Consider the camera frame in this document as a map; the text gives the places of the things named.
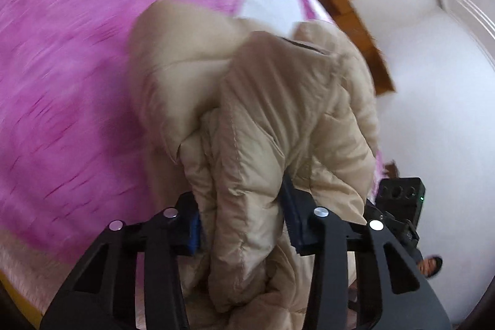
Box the pink floral blanket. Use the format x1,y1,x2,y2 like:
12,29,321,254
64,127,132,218
0,0,337,319

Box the wooden cabinet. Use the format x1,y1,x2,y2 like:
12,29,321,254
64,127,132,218
242,0,397,96

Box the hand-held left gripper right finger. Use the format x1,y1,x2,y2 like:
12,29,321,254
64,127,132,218
280,175,452,330

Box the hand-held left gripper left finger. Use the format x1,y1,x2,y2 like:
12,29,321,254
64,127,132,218
40,192,202,330

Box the person's foot in slipper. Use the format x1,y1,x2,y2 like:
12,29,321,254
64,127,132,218
420,256,445,278

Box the beige down jacket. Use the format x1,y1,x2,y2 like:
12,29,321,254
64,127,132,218
127,0,381,330

